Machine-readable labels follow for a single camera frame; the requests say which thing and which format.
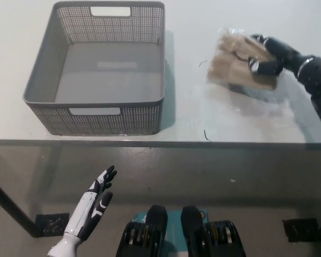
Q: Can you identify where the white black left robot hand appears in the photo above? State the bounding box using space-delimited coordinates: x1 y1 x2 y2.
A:
63 165 118 245

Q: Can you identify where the bag of wooden cutlery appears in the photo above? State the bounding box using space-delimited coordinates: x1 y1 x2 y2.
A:
205 26 281 94

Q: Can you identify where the grey perforated plastic basket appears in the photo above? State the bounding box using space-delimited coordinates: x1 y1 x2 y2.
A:
22 1 166 136

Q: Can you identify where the black table foot plate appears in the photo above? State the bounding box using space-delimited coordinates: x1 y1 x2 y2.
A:
35 213 70 238
282 218 319 243

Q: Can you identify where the black table leg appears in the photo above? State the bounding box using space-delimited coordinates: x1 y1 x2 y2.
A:
0 175 40 238

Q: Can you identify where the robot left black torso block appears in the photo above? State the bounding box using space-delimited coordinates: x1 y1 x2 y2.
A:
117 205 169 257

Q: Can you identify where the robot black torso block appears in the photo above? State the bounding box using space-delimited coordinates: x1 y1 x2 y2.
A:
117 205 169 257
180 205 246 257

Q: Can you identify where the robot right black torso block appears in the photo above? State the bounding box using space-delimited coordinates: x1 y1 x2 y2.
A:
180 205 246 257

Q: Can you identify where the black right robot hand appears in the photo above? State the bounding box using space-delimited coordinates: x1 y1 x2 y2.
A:
247 33 305 77

